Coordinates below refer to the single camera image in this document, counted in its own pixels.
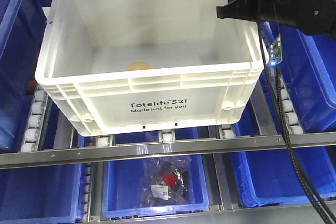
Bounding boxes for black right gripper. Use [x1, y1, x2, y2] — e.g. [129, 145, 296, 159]
[216, 0, 335, 40]

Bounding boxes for white plastic tote box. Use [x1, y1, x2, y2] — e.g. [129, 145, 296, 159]
[35, 0, 264, 136]

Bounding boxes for green circuit board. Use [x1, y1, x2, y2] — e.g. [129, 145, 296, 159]
[269, 35, 283, 67]

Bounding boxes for blue bin upper right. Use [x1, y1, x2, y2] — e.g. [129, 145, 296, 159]
[262, 23, 335, 133]

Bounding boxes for right roller conveyor track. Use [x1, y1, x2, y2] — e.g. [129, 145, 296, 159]
[269, 68, 304, 135]

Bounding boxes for roller conveyor track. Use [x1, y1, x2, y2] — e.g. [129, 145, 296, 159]
[20, 85, 49, 153]
[269, 68, 304, 135]

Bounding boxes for right middle roller track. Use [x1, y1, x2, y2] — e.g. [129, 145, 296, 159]
[217, 124, 236, 139]

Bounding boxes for blue bin lower right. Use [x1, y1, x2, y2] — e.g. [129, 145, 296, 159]
[230, 103, 336, 208]

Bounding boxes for plastic bag of parts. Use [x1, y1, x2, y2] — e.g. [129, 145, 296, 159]
[138, 155, 192, 208]

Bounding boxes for blue bin lower middle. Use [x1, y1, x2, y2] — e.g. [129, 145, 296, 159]
[101, 126, 210, 219]

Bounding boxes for blue storage bin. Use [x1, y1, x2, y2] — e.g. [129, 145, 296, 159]
[1, 0, 46, 152]

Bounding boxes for blue bin lower left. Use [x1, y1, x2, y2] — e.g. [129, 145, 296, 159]
[1, 163, 84, 223]

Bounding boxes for black right cable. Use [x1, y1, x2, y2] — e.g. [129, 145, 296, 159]
[258, 22, 336, 224]

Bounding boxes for metal shelf rail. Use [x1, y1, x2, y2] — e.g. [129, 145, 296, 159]
[0, 132, 336, 169]

